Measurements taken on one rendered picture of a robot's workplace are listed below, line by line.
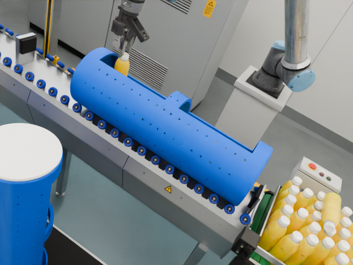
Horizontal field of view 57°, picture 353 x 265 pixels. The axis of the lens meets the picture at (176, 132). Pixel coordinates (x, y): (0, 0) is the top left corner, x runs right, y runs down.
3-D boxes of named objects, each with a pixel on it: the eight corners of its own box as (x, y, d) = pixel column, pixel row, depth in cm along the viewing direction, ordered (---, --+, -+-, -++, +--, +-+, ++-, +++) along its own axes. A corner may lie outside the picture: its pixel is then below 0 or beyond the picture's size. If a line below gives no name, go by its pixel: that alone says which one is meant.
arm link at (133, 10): (148, 1, 132) (135, 5, 124) (145, 12, 135) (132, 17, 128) (131, -9, 134) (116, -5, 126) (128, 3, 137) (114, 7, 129)
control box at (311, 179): (292, 169, 163) (304, 155, 157) (329, 192, 159) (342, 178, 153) (289, 180, 155) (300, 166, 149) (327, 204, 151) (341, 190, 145)
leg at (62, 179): (60, 189, 229) (70, 123, 191) (66, 194, 228) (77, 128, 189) (53, 194, 224) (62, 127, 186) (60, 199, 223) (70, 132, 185)
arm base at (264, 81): (257, 71, 212) (263, 58, 206) (283, 85, 208) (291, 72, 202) (248, 81, 198) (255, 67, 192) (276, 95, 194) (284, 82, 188)
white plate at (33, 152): (5, 193, 100) (5, 196, 100) (78, 156, 120) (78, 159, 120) (-43, 140, 108) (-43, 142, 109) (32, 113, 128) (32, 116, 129)
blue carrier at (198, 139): (102, 92, 171) (116, 42, 156) (247, 184, 153) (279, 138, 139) (63, 108, 147) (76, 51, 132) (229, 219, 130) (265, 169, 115)
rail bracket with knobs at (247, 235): (236, 236, 133) (247, 222, 127) (251, 246, 132) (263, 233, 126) (227, 253, 126) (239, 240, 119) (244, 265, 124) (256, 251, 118)
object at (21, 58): (31, 58, 174) (32, 32, 165) (36, 62, 173) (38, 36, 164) (15, 63, 166) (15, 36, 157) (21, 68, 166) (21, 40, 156)
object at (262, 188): (248, 200, 147) (261, 182, 140) (253, 202, 147) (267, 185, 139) (241, 213, 140) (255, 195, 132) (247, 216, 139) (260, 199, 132)
